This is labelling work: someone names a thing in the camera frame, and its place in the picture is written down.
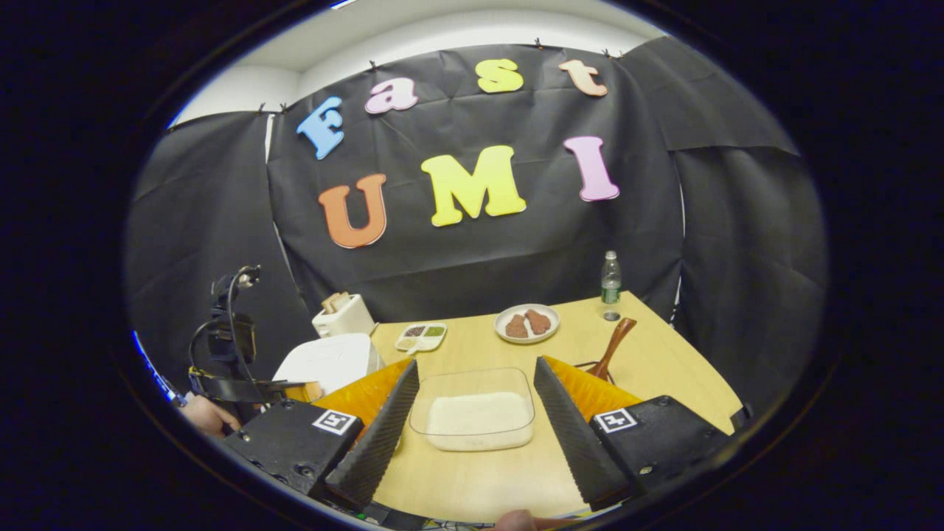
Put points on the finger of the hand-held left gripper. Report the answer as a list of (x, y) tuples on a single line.
[(306, 391)]

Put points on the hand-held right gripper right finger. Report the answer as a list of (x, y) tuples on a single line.
[(571, 435)]

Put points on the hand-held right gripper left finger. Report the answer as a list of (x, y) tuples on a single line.
[(376, 442)]

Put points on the white rice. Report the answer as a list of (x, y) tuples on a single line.
[(479, 419)]

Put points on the wooden spoon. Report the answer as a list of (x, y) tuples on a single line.
[(616, 339)]

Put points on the clear rice container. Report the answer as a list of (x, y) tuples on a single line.
[(472, 380)]

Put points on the white toaster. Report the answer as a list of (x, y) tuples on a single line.
[(346, 321)]

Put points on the toasted bread slice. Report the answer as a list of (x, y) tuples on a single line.
[(330, 303), (343, 300)]

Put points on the white round plate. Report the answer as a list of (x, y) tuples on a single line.
[(527, 339)]

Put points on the divided grain tray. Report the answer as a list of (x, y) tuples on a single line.
[(422, 337)]

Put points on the brown meat piece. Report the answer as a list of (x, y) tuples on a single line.
[(538, 321), (516, 326)]

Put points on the green plastic bottle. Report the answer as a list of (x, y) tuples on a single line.
[(611, 284)]

